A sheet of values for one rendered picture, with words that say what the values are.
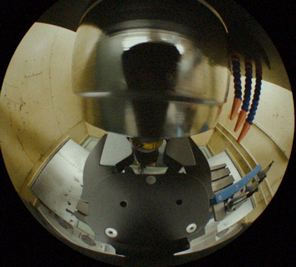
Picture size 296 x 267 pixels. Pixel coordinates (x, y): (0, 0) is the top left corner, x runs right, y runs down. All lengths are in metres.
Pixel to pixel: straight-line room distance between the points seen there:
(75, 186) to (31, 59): 1.23
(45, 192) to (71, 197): 0.29
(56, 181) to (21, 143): 0.48
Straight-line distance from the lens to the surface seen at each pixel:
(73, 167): 1.07
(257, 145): 1.06
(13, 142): 1.04
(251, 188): 0.44
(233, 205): 0.36
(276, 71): 0.25
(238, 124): 0.16
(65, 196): 1.03
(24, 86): 1.03
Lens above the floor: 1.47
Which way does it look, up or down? 26 degrees down
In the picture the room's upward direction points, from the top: 3 degrees clockwise
